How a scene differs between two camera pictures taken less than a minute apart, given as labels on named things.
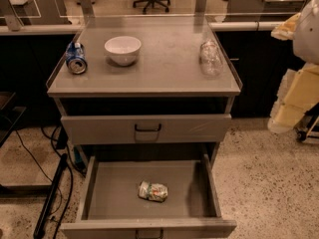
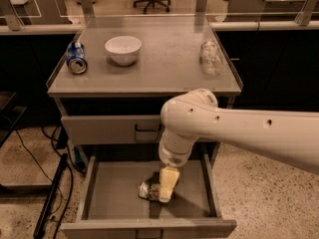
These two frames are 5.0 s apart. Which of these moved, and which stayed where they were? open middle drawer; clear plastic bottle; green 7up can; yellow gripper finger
Moved: yellow gripper finger
Stayed: open middle drawer; green 7up can; clear plastic bottle
